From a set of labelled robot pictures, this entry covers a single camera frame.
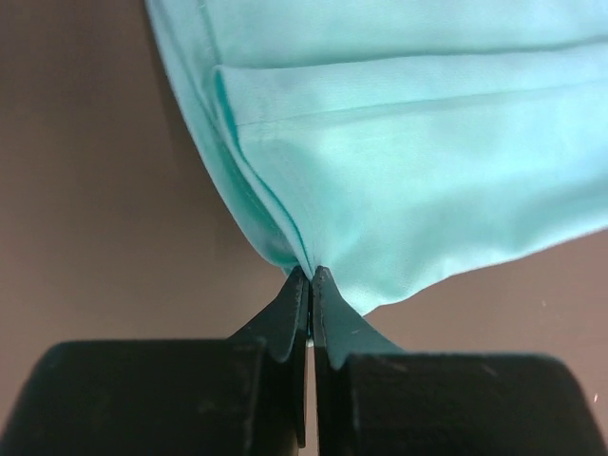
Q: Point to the teal t-shirt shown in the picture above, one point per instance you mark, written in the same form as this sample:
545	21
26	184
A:
396	143

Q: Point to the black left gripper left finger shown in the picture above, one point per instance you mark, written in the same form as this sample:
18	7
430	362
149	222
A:
281	328

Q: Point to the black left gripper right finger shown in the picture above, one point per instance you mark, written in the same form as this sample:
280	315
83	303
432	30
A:
338	331

